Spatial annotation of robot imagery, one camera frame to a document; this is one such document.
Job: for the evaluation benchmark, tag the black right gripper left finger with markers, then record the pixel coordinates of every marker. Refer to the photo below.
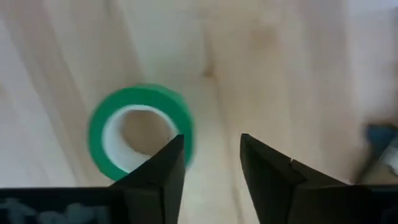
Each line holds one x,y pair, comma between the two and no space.
161,186

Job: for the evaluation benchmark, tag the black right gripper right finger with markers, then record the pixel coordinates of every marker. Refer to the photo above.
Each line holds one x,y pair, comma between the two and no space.
273,186

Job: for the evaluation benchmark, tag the green tape roll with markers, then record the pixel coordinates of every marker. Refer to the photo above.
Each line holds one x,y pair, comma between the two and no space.
102,124

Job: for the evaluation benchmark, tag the blue staple remover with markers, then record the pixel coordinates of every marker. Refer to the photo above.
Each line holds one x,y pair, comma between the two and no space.
381,137

